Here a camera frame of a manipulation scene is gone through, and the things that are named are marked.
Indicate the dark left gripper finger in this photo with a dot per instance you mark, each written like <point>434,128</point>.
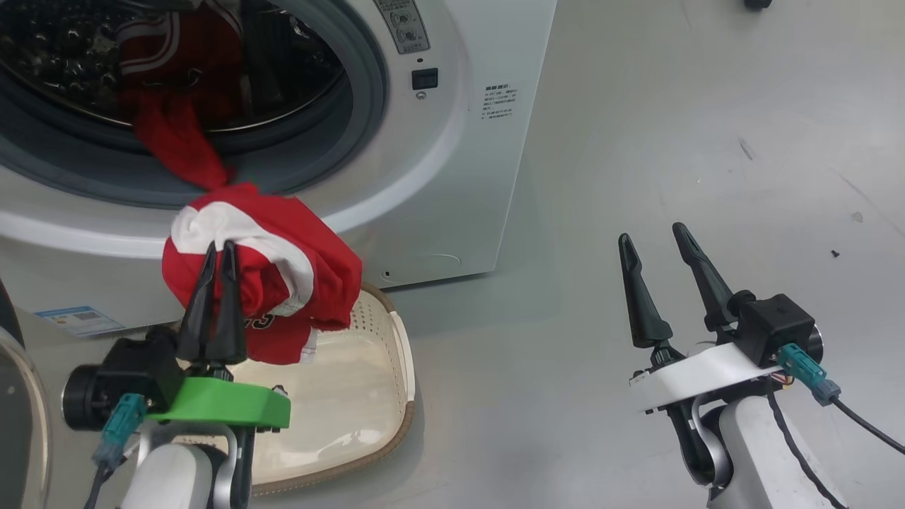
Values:
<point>230,318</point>
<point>198,318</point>

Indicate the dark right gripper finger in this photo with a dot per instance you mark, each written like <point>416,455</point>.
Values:
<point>645,304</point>
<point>707,283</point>

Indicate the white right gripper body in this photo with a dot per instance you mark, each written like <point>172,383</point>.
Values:
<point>707,378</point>

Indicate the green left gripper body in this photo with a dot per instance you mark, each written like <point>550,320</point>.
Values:
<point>226,406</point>

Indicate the red and white jersey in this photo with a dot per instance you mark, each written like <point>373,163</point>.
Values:
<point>311,240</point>

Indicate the black glass washing machine door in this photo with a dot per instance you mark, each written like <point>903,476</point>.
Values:
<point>18,424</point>

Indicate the cream perforated laundry basket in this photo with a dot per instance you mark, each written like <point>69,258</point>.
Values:
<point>339,410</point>

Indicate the white front-load washing machine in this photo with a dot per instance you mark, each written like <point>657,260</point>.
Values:
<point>438,177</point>

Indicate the blue energy label sticker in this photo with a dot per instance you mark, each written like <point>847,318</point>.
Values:
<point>78,322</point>

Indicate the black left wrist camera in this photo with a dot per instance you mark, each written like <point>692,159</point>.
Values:
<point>141,375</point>

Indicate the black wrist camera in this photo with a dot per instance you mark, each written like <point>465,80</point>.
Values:
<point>141,375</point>
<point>778,325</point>

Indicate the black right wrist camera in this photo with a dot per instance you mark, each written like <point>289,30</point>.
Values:
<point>778,325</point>

